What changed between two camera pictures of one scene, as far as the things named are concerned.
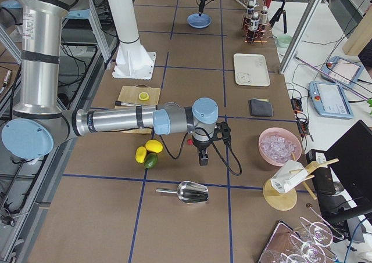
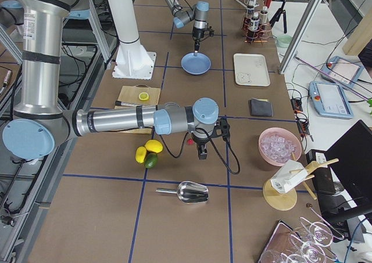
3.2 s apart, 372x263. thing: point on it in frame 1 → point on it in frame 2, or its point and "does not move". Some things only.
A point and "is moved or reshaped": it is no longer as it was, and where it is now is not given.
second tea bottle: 264,15 does not move
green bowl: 283,40 does not move
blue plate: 197,21 is moved or reshaped
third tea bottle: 250,17 does not move
